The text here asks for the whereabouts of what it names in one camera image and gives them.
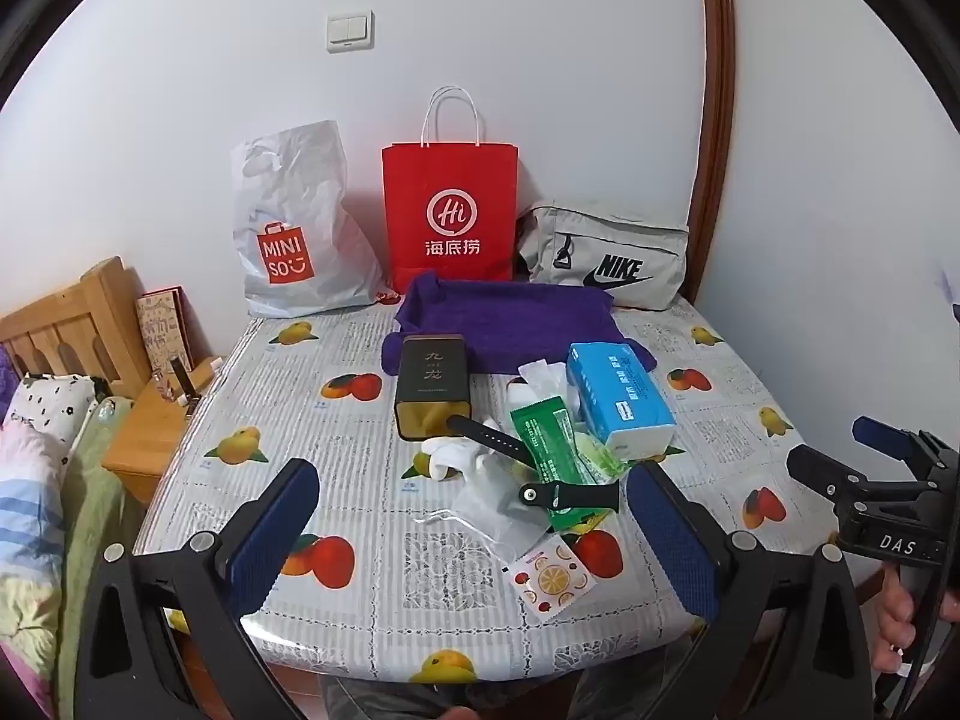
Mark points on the purple plush toy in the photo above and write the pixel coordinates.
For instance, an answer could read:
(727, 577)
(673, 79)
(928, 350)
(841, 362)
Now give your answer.
(5, 379)

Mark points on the grey fabric bag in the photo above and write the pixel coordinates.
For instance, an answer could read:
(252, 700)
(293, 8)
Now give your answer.
(637, 240)

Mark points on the white wall light switch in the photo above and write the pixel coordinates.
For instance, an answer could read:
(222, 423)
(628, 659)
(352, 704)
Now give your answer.
(350, 31)

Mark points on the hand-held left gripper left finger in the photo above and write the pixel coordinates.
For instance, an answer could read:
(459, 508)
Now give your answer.
(274, 532)

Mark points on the person's right hand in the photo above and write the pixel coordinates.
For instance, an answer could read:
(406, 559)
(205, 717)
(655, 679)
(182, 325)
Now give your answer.
(896, 607)

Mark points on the patterned book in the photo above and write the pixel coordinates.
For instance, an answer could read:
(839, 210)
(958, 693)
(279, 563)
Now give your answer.
(161, 330)

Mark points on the small dark object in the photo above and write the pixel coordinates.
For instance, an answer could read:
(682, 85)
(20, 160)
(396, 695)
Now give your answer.
(184, 382)

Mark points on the brown wooden door frame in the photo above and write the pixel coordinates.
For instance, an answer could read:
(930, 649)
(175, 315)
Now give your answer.
(716, 90)

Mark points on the wooden nightstand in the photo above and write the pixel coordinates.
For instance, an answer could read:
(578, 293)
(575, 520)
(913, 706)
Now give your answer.
(142, 435)

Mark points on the light green tissue pack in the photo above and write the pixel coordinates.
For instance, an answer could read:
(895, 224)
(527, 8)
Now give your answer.
(604, 457)

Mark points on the white spotted pillow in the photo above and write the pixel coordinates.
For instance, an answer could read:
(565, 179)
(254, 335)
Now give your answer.
(45, 405)

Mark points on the red paper carrier bag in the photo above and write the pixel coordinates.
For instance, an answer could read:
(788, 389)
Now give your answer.
(450, 180)

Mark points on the wooden bed headboard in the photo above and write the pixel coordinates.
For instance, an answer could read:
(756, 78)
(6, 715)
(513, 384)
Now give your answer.
(75, 315)

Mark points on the fruit pattern small packet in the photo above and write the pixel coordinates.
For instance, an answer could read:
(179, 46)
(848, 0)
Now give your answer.
(551, 574)

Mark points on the white plastic shopping bag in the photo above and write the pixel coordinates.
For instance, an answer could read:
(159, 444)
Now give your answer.
(300, 187)

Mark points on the pale green blanket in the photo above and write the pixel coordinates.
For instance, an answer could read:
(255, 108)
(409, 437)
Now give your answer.
(90, 480)

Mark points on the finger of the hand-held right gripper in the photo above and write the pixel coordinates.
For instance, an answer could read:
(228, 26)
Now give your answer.
(881, 435)
(825, 476)

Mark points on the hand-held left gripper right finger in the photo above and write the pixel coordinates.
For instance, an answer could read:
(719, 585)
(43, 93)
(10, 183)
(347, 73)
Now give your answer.
(675, 540)

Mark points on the dark tea tin box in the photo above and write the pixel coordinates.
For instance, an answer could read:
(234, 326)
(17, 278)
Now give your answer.
(433, 382)

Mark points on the green foil packet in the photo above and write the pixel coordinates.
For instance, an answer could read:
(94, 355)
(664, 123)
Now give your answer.
(551, 442)

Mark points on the blue tissue pack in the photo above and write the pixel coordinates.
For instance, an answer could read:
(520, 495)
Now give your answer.
(615, 397)

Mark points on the purple towel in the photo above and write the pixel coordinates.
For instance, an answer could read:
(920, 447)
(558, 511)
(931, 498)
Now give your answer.
(510, 322)

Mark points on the striped pastel quilt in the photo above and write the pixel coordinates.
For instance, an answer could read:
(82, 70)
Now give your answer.
(30, 525)

